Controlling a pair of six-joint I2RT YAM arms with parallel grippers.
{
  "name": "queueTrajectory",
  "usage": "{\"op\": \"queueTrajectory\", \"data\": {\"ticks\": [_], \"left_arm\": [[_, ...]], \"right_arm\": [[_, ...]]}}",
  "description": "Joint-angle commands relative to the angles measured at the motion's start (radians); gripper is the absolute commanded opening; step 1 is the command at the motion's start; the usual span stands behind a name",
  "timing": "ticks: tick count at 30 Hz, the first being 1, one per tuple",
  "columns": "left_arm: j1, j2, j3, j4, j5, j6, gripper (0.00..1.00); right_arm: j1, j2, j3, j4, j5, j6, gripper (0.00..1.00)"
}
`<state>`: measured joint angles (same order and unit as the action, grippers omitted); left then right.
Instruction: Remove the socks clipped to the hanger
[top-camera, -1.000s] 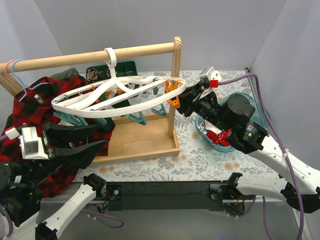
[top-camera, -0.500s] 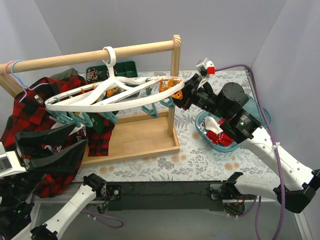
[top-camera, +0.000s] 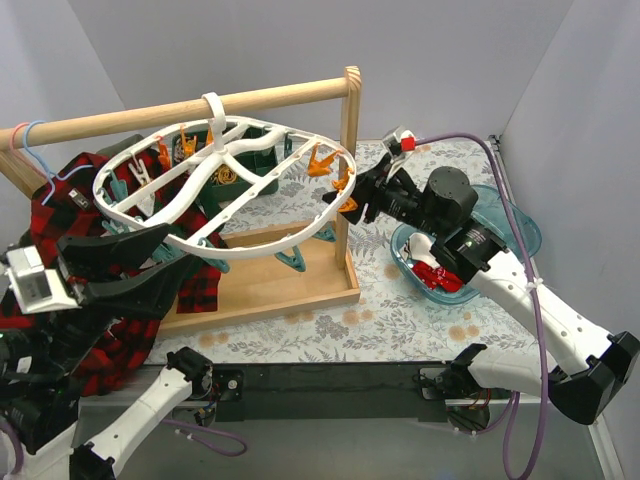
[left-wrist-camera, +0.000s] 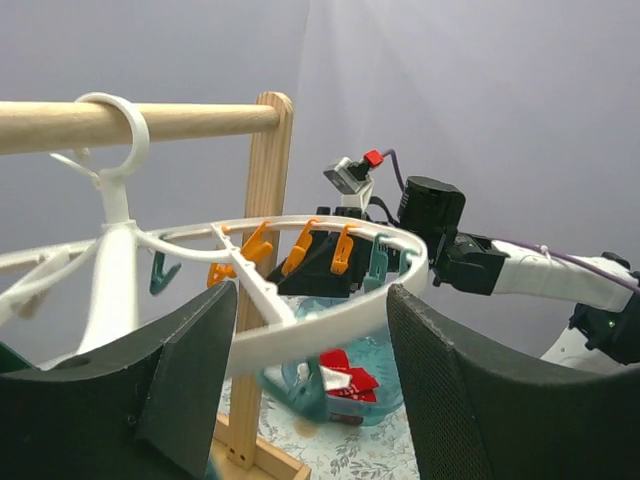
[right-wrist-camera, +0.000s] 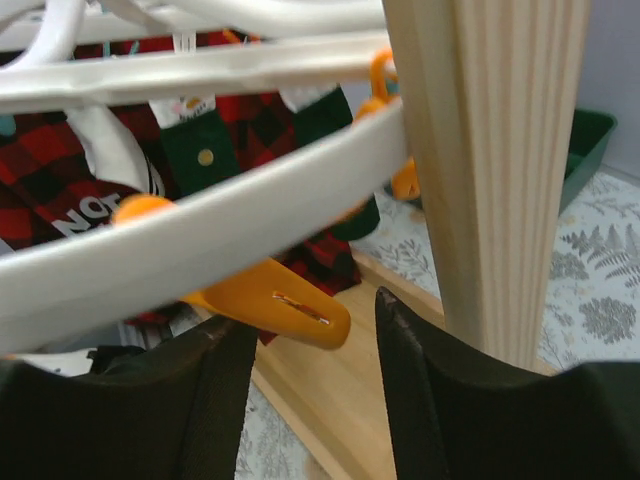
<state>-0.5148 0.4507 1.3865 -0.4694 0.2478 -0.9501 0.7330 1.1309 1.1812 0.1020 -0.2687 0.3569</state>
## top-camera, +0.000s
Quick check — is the white sock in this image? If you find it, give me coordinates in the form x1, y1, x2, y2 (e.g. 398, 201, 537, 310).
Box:
400, 232, 440, 268

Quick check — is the red snowflake sock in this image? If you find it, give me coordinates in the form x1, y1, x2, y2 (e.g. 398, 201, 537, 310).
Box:
411, 261, 464, 293

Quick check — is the white round clip hanger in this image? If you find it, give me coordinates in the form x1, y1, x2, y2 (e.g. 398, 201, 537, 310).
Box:
92, 92, 356, 271

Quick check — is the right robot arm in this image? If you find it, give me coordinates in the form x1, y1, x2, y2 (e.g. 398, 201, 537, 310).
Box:
80, 162, 639, 425

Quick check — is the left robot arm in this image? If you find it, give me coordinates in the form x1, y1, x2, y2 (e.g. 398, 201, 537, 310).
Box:
1, 224, 213, 479

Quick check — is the red plaid shirt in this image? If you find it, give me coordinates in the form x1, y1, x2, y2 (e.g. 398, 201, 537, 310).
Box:
19, 152, 221, 397

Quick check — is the wooden clothes rack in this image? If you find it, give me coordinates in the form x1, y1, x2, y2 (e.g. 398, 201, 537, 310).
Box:
1, 66, 362, 336

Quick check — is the dark green storage bin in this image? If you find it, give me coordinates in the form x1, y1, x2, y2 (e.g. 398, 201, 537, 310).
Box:
171, 125, 280, 201

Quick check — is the floral table mat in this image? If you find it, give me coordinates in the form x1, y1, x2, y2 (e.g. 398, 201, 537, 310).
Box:
148, 134, 538, 364

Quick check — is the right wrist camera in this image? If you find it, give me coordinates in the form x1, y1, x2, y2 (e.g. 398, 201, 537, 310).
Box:
382, 126, 416, 158

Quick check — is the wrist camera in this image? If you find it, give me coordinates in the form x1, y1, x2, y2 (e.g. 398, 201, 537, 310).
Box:
382, 126, 416, 158
3, 246, 84, 314

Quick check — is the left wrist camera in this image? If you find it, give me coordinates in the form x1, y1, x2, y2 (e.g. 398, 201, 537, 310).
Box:
3, 246, 84, 314

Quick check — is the blue wire hanger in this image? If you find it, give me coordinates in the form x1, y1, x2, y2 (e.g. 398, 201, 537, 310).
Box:
9, 120, 93, 206

